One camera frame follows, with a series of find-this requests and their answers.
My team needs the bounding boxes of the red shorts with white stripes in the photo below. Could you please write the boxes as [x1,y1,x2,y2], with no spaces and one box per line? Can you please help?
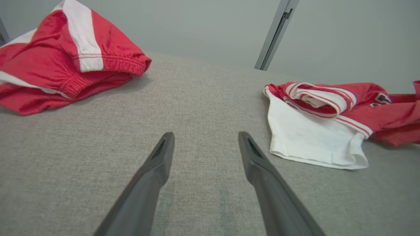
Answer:
[0,0,152,116]

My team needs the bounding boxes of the grey metal table leg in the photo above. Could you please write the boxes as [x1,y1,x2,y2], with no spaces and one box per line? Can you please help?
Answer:
[0,18,10,46]

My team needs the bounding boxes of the red and white shirt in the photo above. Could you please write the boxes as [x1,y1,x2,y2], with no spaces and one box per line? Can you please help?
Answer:
[263,80,420,170]

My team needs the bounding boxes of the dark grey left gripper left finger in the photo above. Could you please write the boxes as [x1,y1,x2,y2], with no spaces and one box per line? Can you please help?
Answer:
[94,132,175,236]

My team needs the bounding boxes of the grey partition post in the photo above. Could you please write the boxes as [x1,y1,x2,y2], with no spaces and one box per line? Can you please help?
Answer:
[254,0,300,71]

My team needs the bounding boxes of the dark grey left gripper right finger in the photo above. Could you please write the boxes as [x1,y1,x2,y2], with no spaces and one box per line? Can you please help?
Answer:
[238,131,326,236]

